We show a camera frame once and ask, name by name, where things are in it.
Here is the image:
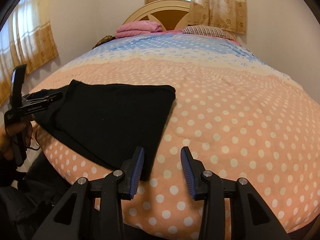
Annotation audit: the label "cream wooden headboard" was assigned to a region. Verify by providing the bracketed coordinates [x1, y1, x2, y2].
[122, 0, 192, 31]

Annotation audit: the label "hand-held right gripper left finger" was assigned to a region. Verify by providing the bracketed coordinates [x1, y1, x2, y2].
[32, 147, 145, 240]

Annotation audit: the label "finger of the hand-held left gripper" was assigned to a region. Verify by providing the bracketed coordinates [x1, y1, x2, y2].
[22, 90, 63, 106]
[9, 64, 27, 111]

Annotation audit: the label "pink folded blanket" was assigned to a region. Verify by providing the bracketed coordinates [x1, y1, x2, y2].
[116, 20, 164, 39]

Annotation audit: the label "black pants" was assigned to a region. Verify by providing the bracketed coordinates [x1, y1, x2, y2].
[35, 79, 176, 182]

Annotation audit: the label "person's left hand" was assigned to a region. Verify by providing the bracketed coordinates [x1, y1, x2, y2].
[0, 116, 34, 162]

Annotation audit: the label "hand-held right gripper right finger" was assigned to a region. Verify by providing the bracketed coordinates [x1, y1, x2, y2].
[180, 146, 290, 240]

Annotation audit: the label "striped pillow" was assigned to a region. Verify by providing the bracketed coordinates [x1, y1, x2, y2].
[182, 25, 237, 41]

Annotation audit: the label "polka-dot bed blanket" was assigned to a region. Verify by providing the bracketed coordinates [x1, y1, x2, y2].
[0, 31, 320, 236]

